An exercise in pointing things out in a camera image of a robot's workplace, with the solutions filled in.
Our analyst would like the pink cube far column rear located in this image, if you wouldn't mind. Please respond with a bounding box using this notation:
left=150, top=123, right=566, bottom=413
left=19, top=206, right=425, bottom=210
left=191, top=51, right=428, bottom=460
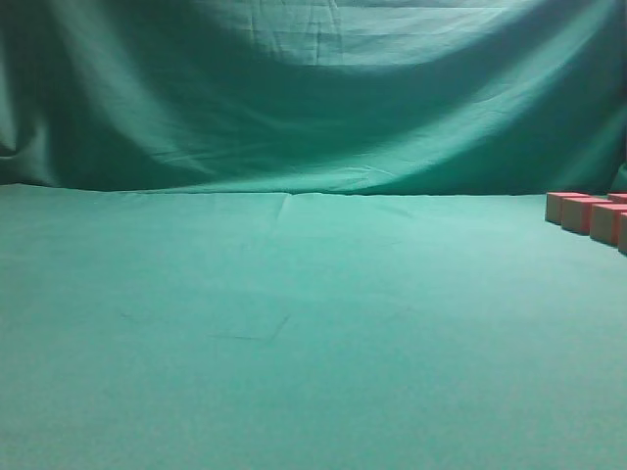
left=545, top=192, right=588, bottom=225

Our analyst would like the pink cube column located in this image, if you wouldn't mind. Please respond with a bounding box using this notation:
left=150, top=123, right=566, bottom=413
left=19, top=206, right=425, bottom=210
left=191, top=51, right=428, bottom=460
left=545, top=192, right=588, bottom=225
left=607, top=193, right=627, bottom=205

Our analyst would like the pink cube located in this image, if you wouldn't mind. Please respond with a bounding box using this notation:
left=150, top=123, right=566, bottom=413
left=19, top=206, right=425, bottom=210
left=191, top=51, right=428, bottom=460
left=617, top=212, right=627, bottom=255
left=590, top=204, right=626, bottom=246
left=561, top=196, right=611, bottom=235

